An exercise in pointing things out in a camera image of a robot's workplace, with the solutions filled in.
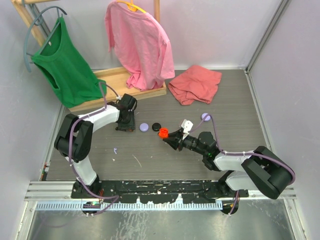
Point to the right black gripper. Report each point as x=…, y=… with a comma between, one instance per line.
x=174, y=141

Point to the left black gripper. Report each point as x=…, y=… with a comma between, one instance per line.
x=130, y=125

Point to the orange round charging case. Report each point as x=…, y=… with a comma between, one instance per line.
x=163, y=133

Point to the lilac earbud charging case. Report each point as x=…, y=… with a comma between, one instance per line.
x=206, y=117

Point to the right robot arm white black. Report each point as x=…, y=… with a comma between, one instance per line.
x=258, y=170

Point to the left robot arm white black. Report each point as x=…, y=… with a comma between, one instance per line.
x=74, y=138

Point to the lilac round charging case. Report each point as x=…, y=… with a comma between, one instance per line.
x=143, y=127

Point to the black round charging case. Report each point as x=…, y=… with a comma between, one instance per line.
x=156, y=126

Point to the wooden clothes rack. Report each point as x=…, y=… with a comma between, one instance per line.
x=114, y=77

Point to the coral folded cloth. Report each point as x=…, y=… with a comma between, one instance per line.
x=195, y=84

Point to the pink t-shirt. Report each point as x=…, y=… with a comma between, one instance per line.
x=141, y=45

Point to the green tank top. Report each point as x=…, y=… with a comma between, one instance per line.
x=67, y=72

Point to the yellow hanger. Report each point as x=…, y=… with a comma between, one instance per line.
x=131, y=6

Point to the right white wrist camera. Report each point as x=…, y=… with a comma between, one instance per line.
x=186, y=126

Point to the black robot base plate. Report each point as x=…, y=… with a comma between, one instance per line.
x=164, y=191

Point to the white slotted cable duct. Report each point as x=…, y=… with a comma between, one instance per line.
x=95, y=206

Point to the aluminium corner post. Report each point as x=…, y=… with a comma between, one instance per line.
x=280, y=10

